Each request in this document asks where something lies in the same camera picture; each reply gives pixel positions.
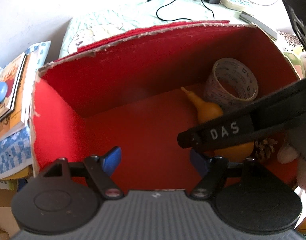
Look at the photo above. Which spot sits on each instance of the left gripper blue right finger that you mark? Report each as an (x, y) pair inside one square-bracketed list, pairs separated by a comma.
[(200, 162)]

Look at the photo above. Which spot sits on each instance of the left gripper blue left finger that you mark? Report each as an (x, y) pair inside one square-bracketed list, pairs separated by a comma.
[(111, 160)]

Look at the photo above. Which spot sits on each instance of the orange gourd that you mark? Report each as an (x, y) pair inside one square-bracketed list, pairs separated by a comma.
[(213, 132)]

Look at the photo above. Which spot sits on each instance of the clear printed tape roll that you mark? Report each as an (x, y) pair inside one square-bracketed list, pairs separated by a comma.
[(231, 84)]

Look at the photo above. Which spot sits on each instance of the large red cardboard box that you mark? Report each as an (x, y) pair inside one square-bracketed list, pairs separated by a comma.
[(126, 91)]

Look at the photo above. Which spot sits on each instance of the stack of books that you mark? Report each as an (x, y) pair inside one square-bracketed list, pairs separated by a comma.
[(9, 78)]

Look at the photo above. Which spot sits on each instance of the green cartoon bed sheet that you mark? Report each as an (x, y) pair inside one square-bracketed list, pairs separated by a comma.
[(91, 27)]

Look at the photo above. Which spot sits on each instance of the black smartphone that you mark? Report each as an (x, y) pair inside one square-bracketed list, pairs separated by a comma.
[(252, 20)]

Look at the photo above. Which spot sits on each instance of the white blue power strip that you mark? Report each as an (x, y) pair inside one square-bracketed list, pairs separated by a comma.
[(238, 5)]

